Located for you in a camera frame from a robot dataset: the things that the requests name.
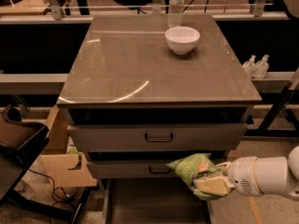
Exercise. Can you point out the grey drawer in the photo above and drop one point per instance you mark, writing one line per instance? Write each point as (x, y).
(127, 138)
(130, 169)

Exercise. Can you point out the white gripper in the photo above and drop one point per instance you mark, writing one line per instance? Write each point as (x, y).
(243, 175)

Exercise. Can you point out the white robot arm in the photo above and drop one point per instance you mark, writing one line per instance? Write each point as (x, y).
(279, 175)

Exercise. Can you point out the left clear pump bottle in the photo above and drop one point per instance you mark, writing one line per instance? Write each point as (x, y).
(248, 65)

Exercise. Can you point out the open bottom drawer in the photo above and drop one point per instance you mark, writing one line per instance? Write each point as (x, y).
(152, 201)

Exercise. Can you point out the black metal stand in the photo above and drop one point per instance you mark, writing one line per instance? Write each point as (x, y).
(284, 97)

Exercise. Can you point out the top grey drawer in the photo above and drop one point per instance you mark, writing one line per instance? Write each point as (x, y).
(127, 138)

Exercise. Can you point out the brown cardboard box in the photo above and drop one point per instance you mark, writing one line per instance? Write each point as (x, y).
(68, 169)

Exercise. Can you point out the middle grey drawer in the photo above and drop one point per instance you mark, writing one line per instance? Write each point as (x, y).
(130, 169)

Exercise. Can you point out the dark brown chair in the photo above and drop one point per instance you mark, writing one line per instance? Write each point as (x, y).
(20, 144)

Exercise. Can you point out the grey drawer cabinet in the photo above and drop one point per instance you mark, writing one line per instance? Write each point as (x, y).
(125, 74)

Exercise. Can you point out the green jalapeno chip bag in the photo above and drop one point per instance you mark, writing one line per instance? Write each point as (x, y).
(193, 167)

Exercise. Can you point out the clear plastic water bottle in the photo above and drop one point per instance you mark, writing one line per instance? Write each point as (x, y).
(175, 10)

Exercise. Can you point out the metal guard rail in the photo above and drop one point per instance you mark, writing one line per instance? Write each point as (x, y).
(79, 11)

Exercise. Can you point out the white ceramic bowl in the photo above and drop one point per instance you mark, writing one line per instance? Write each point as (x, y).
(181, 39)

